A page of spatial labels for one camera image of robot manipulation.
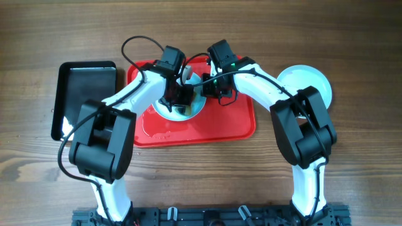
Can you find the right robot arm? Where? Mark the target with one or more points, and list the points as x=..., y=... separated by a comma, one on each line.
x=302, y=126

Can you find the red plastic tray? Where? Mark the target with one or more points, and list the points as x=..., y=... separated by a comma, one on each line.
x=213, y=124

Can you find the light blue plate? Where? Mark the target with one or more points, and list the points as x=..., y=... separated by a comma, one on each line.
x=197, y=105
x=302, y=76

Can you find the black rectangular tray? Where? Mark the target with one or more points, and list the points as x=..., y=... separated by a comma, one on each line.
x=77, y=83

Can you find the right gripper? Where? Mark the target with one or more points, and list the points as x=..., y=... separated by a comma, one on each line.
x=207, y=91

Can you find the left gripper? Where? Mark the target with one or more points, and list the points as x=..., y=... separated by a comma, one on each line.
x=187, y=101

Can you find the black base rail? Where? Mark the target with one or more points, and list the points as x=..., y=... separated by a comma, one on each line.
x=243, y=215

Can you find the green sponge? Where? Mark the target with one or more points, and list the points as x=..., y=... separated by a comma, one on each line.
x=184, y=110

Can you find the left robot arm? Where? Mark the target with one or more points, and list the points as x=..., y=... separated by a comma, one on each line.
x=103, y=138

